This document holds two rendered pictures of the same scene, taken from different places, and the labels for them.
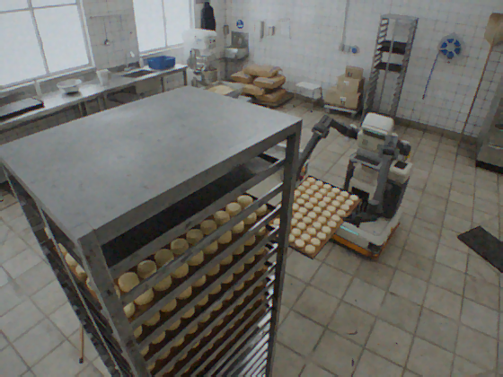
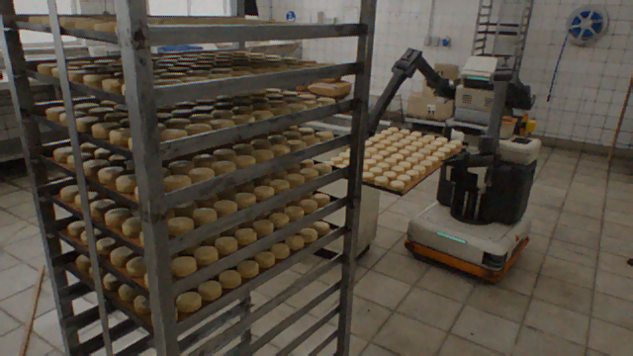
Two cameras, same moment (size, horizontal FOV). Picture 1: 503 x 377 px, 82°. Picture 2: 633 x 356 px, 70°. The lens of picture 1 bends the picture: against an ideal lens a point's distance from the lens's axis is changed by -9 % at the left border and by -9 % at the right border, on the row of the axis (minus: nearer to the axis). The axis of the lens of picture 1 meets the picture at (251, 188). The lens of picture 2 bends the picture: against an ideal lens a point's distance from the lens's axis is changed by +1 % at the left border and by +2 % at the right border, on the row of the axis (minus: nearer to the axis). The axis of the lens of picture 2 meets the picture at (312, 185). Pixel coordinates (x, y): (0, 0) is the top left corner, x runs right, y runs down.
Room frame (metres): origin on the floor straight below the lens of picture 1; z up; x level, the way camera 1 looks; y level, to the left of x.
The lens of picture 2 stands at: (-0.32, 0.02, 1.55)
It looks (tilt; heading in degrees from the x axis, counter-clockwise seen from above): 22 degrees down; 359
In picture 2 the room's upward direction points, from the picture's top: 2 degrees clockwise
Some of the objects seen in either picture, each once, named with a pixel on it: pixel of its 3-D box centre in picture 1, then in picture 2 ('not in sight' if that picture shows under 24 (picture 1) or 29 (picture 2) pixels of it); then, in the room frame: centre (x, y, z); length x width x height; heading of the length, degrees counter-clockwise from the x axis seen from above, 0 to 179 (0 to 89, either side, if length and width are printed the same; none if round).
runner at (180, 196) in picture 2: (219, 313); (269, 163); (0.61, 0.10, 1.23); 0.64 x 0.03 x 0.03; 141
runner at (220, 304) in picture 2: (222, 354); (269, 269); (0.61, 0.10, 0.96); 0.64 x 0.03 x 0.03; 141
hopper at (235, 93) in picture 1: (215, 98); (259, 53); (2.72, 0.34, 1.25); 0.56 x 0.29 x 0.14; 149
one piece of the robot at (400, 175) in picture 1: (375, 179); (485, 168); (2.48, -1.16, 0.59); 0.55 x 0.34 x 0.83; 51
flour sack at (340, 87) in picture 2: (270, 80); (331, 87); (6.25, -0.33, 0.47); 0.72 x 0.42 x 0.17; 152
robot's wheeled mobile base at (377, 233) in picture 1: (361, 220); (469, 231); (2.41, -1.10, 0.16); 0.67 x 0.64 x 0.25; 141
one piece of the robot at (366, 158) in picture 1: (366, 163); (471, 130); (2.18, -0.91, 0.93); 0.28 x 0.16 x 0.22; 51
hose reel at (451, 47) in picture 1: (444, 69); (578, 55); (5.09, -3.08, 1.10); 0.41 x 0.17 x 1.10; 57
